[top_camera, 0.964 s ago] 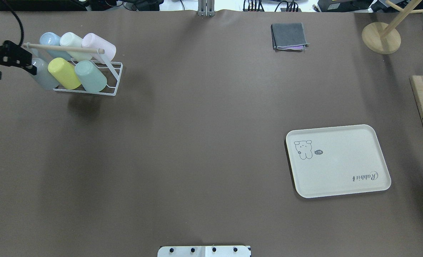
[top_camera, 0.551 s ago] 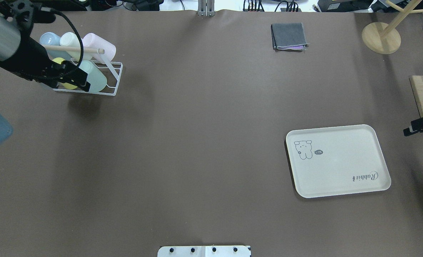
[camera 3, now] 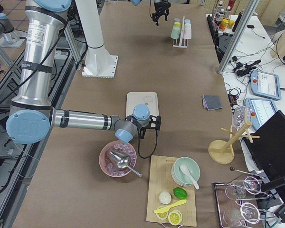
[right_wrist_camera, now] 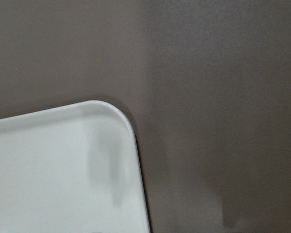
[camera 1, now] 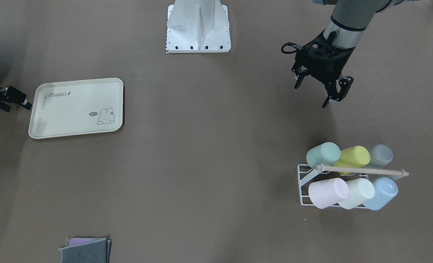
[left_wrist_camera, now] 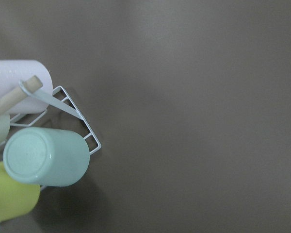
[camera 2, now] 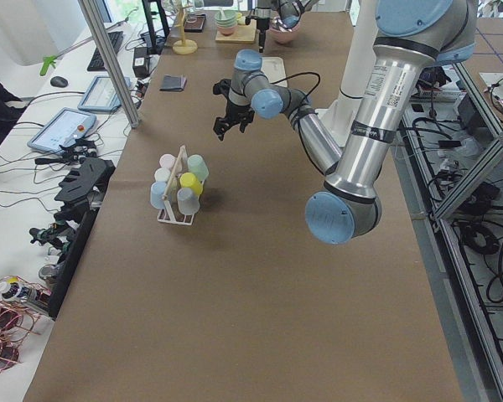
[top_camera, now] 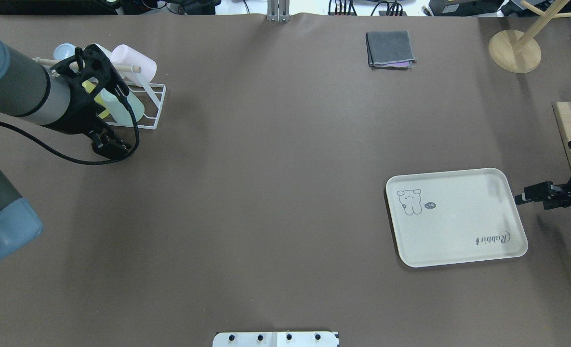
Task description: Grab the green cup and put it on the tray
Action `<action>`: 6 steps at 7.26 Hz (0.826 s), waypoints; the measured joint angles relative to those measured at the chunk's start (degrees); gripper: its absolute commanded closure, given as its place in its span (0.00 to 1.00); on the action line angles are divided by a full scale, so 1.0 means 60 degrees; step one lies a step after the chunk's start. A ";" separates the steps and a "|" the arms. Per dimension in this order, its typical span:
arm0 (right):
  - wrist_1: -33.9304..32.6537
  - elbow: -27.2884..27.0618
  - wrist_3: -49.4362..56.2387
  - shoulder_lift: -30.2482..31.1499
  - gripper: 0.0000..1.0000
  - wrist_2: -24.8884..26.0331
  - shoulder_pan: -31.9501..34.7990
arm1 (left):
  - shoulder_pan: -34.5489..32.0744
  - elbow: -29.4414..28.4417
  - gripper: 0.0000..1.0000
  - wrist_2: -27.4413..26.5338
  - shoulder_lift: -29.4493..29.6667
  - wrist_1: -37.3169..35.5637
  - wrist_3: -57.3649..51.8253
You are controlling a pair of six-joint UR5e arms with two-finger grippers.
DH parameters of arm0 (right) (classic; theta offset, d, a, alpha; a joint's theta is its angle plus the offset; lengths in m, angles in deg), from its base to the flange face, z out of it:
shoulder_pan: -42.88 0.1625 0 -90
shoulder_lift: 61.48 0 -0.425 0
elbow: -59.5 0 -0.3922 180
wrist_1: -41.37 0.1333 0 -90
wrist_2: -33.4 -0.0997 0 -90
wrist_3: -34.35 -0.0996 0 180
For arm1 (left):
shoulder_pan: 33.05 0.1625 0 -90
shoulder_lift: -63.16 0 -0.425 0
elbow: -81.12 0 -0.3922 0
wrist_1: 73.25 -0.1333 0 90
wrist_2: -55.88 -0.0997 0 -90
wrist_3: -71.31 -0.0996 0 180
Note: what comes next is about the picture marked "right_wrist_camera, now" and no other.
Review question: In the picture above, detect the cream rabbit print tray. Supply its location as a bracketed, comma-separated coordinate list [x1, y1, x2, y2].
[0, 100, 150, 233]

